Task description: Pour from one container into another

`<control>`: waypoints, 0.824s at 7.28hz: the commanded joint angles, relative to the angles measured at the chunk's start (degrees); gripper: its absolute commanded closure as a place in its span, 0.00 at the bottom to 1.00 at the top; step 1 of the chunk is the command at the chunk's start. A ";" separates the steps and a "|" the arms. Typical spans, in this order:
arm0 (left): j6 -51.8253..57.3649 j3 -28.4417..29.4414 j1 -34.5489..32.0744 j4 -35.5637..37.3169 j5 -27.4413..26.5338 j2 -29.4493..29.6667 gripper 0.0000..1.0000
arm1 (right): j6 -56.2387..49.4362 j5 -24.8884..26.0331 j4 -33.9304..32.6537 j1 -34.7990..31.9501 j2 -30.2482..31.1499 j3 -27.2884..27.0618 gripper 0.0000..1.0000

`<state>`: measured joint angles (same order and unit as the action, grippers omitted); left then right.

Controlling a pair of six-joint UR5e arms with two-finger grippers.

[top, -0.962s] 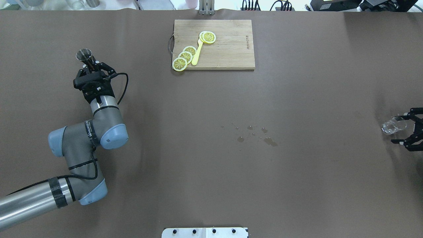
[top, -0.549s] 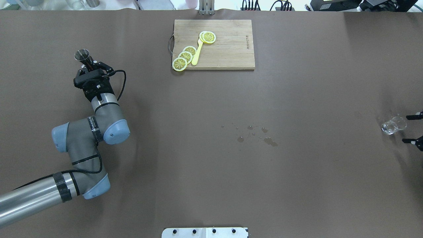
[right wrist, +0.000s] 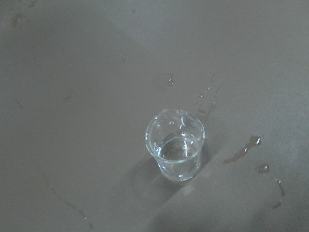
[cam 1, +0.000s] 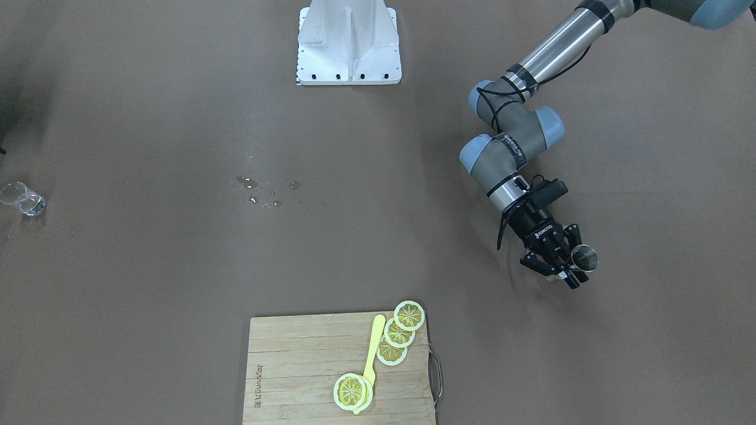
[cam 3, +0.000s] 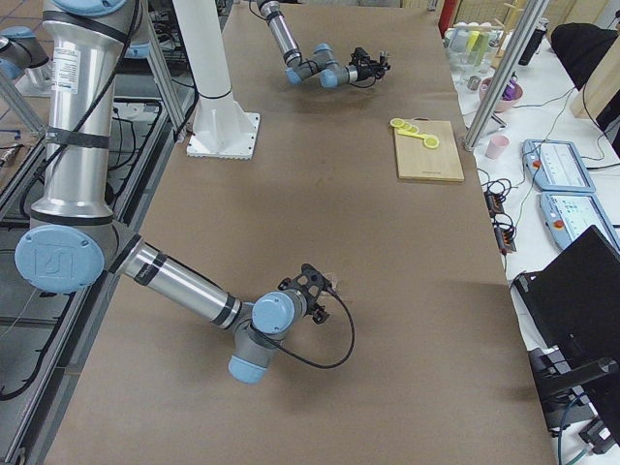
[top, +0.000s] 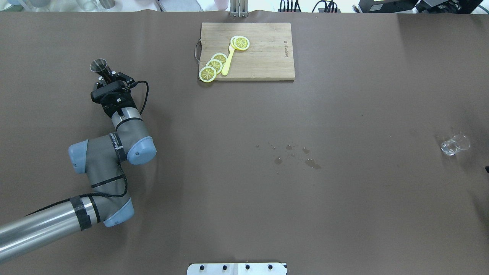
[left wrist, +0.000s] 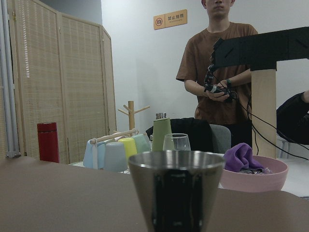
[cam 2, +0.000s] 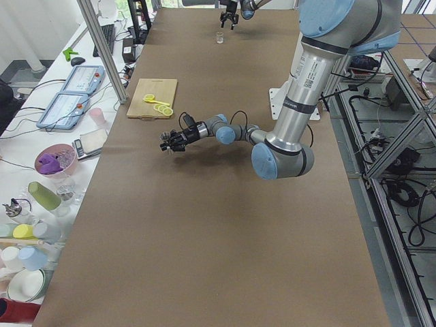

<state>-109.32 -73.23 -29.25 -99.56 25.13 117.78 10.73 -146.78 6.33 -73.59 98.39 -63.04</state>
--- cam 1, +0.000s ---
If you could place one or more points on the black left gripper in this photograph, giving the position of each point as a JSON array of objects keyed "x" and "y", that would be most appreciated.
[{"x": 533, "y": 228}]

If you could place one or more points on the steel double jigger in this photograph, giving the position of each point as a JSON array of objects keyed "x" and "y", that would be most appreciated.
[{"x": 583, "y": 260}]

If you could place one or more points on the clear glass cup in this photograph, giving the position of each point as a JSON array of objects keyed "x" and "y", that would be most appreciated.
[{"x": 28, "y": 202}]

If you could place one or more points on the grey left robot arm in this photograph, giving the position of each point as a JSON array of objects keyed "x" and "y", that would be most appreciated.
[{"x": 495, "y": 162}]

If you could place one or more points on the lemon slice middle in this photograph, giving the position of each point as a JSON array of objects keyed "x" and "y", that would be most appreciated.
[{"x": 396, "y": 336}]

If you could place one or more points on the lemon slice lower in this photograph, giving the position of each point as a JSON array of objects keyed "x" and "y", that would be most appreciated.
[{"x": 390, "y": 355}]

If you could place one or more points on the yellow plastic knife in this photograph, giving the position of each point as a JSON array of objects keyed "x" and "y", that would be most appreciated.
[{"x": 369, "y": 375}]

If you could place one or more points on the bamboo cutting board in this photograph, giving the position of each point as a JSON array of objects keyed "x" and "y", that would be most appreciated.
[{"x": 294, "y": 361}]

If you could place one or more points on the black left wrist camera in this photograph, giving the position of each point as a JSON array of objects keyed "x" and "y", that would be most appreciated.
[{"x": 545, "y": 194}]

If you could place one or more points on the metal cutting board handle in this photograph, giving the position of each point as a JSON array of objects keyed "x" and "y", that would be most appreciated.
[{"x": 436, "y": 377}]

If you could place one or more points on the lemon slice near handle end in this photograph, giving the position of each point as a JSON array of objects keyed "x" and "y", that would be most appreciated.
[{"x": 352, "y": 392}]

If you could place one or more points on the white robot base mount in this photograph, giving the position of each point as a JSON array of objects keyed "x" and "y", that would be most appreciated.
[{"x": 348, "y": 42}]

